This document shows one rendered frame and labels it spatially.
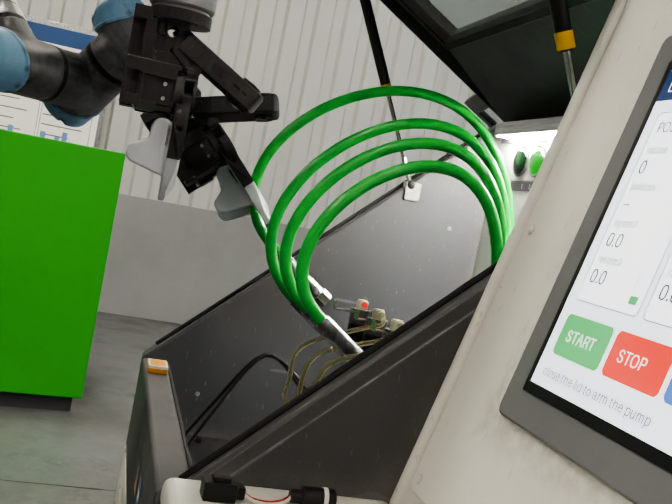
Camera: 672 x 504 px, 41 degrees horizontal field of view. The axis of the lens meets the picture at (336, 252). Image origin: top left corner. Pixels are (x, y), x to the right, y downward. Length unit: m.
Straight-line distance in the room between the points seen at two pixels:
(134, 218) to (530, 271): 6.93
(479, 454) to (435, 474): 0.07
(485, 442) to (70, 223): 3.81
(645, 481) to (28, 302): 4.06
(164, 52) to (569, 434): 0.62
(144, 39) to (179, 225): 6.68
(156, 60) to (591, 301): 0.57
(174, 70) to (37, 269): 3.50
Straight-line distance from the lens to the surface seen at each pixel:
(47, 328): 4.54
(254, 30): 7.85
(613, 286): 0.70
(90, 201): 4.47
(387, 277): 1.56
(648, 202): 0.71
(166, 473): 0.97
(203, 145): 1.18
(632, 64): 0.85
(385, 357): 0.88
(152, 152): 1.03
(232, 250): 7.77
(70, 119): 1.30
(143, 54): 1.04
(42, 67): 1.21
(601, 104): 0.86
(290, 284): 1.03
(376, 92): 1.21
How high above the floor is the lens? 1.25
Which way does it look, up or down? 3 degrees down
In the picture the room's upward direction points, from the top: 11 degrees clockwise
